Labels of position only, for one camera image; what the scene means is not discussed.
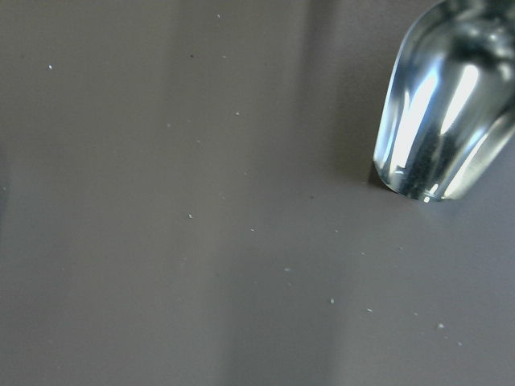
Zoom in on metal scoop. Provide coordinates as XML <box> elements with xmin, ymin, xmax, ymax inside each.
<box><xmin>373</xmin><ymin>1</ymin><xmax>514</xmax><ymax>203</ymax></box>

